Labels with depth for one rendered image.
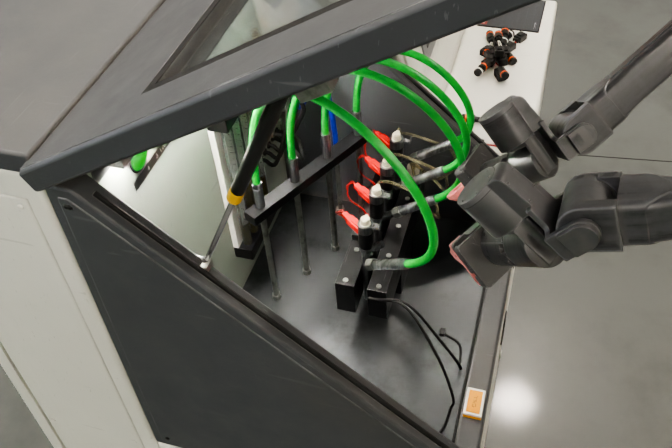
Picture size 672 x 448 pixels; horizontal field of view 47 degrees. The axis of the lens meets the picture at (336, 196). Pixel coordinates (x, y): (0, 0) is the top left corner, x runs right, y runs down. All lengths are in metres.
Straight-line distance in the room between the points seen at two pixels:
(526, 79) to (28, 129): 1.24
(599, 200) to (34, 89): 0.74
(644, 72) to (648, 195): 0.38
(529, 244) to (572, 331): 1.79
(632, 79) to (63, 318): 0.92
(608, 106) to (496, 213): 0.35
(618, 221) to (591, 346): 1.81
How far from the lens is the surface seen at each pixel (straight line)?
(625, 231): 0.84
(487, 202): 0.85
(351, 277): 1.45
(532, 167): 1.13
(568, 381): 2.54
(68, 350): 1.37
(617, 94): 1.16
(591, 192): 0.85
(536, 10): 2.19
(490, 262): 0.97
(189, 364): 1.23
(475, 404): 1.32
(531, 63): 1.99
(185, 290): 1.07
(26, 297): 1.29
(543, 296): 2.72
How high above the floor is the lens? 2.10
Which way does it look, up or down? 44 degrees down
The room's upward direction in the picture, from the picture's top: 5 degrees counter-clockwise
